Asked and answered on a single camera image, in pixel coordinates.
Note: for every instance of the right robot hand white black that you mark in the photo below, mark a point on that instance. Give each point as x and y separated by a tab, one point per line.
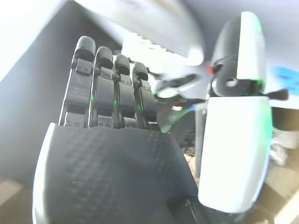
105	175

